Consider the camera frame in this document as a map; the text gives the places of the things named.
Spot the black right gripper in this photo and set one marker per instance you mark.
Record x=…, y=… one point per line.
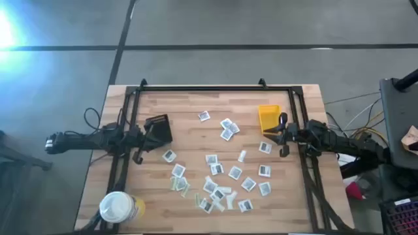
x=297, y=134

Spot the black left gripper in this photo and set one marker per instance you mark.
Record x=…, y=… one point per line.
x=138, y=138

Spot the white bandage strip wrapper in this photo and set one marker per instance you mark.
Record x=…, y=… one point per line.
x=208, y=178
x=234, y=194
x=225, y=189
x=242, y=155
x=229, y=203
x=219, y=206

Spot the green-printed bandage wrapper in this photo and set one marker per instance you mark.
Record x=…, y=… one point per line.
x=185, y=190
x=197, y=199
x=172, y=183

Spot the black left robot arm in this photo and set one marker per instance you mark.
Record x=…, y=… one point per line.
x=81, y=140

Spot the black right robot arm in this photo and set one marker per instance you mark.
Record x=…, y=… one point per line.
x=343, y=143

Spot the black plastic basket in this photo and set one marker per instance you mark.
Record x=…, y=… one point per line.
x=165, y=129

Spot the yellow plastic basket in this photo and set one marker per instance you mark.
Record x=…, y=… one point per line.
x=269, y=115

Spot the white flat box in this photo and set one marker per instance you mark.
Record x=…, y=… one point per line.
x=344, y=159

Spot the yellow wipes canister white lid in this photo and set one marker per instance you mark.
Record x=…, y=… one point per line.
x=117, y=207

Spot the black diagonal bar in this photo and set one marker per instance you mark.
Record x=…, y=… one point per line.
x=359, y=169

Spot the red object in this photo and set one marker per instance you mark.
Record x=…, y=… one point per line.
x=354, y=192

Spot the grey cart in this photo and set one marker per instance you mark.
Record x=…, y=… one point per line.
x=401, y=114

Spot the black floor stand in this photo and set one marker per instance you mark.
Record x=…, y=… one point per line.
x=19, y=156

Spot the brown cardboard piece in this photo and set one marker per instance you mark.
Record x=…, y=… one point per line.
x=411, y=138

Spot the black pole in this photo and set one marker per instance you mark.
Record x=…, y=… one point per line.
x=406, y=81

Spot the black backlit keyboard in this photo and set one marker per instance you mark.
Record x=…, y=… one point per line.
x=401, y=217

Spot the black aluminium table frame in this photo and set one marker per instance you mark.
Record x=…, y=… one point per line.
x=212, y=88

